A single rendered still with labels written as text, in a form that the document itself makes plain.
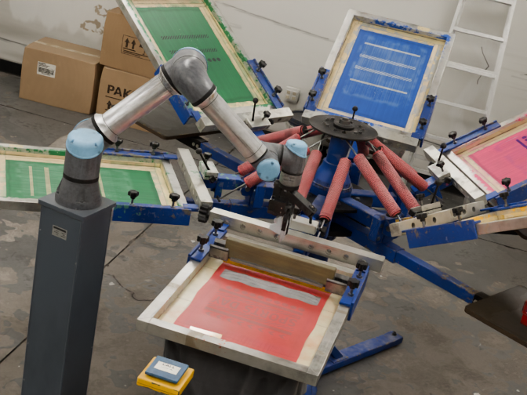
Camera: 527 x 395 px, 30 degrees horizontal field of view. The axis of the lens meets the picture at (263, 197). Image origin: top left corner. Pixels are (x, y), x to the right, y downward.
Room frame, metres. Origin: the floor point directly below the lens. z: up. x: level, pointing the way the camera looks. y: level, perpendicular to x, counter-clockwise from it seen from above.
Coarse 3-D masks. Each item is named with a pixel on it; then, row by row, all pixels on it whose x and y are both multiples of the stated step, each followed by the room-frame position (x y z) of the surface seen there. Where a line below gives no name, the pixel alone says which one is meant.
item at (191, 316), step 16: (240, 272) 3.16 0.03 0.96; (256, 272) 3.19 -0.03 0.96; (208, 288) 2.99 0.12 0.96; (240, 288) 3.03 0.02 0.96; (256, 288) 3.06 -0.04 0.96; (192, 304) 2.86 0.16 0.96; (176, 320) 2.74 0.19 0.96; (192, 320) 2.76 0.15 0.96; (208, 320) 2.78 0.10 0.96; (224, 336) 2.70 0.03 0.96
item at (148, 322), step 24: (192, 264) 3.08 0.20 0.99; (168, 288) 2.87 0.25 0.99; (144, 312) 2.69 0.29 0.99; (336, 312) 2.94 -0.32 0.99; (168, 336) 2.61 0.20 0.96; (192, 336) 2.60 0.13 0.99; (336, 336) 2.78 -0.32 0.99; (240, 360) 2.57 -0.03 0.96; (264, 360) 2.55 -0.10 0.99; (288, 360) 2.57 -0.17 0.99; (312, 360) 2.60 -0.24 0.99; (312, 384) 2.52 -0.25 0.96
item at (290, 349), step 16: (304, 288) 3.13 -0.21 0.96; (304, 304) 3.01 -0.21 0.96; (320, 304) 3.04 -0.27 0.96; (304, 320) 2.90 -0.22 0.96; (240, 336) 2.71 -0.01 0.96; (256, 336) 2.73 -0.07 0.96; (272, 336) 2.75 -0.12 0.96; (304, 336) 2.80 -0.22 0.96; (272, 352) 2.66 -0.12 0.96; (288, 352) 2.68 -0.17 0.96
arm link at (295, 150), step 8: (288, 144) 3.15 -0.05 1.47; (296, 144) 3.14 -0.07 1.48; (304, 144) 3.16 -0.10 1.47; (288, 152) 3.14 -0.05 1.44; (296, 152) 3.13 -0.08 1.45; (304, 152) 3.15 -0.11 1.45; (288, 160) 3.13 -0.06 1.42; (296, 160) 3.13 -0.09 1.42; (304, 160) 3.16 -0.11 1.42; (288, 168) 3.14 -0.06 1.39; (296, 168) 3.14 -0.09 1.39
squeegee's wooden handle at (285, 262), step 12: (228, 240) 3.19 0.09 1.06; (240, 240) 3.20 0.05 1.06; (240, 252) 3.18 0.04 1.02; (252, 252) 3.17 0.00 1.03; (264, 252) 3.16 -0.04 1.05; (276, 252) 3.16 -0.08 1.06; (264, 264) 3.16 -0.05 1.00; (276, 264) 3.15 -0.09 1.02; (288, 264) 3.14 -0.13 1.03; (300, 264) 3.14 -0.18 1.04; (312, 264) 3.13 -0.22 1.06; (324, 264) 3.14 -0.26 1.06; (300, 276) 3.13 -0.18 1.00; (312, 276) 3.13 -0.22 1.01; (324, 276) 3.12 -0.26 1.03
